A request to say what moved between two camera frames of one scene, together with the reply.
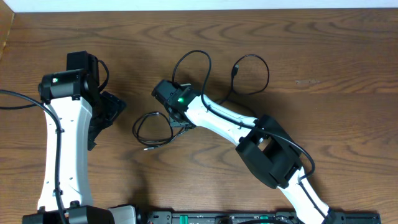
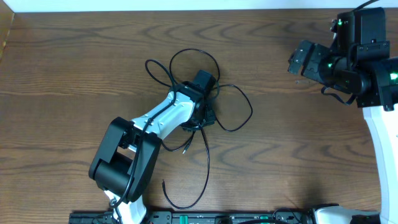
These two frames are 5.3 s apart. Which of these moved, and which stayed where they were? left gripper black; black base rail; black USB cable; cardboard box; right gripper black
Moved: right gripper black; black USB cable; left gripper black
Stayed: black base rail; cardboard box
